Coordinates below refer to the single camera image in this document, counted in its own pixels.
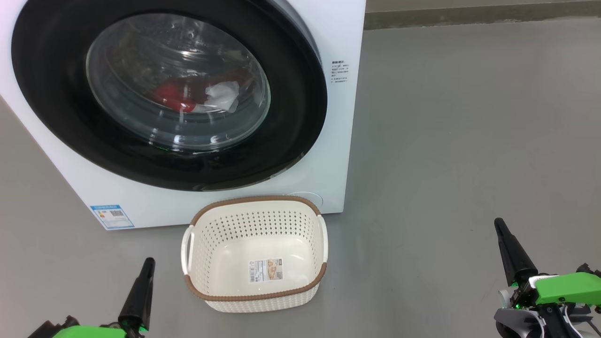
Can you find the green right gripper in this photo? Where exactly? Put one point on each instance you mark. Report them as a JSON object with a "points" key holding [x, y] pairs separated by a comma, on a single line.
{"points": [[568, 288]]}

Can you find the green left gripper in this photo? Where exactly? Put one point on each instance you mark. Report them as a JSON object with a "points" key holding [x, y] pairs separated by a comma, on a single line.
{"points": [[89, 333]]}

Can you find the red garment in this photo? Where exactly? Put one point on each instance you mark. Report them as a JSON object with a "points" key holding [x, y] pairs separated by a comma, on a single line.
{"points": [[173, 96]]}

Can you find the black round washer door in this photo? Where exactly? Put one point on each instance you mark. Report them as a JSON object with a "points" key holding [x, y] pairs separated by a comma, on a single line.
{"points": [[56, 94]]}

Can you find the cream perforated laundry basket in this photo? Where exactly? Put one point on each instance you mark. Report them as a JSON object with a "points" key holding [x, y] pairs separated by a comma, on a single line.
{"points": [[235, 225]]}

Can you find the printed product label sticker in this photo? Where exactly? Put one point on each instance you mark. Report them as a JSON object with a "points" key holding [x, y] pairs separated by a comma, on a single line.
{"points": [[265, 270]]}

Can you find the white front-load washing machine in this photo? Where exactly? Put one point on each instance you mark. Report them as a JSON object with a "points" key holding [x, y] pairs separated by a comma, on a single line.
{"points": [[338, 141]]}

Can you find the blue energy label sticker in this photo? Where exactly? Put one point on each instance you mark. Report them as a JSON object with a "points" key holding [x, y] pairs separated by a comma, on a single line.
{"points": [[112, 217]]}

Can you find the round white drain filter cover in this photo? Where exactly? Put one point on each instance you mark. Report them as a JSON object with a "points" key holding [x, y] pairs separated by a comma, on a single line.
{"points": [[311, 196]]}

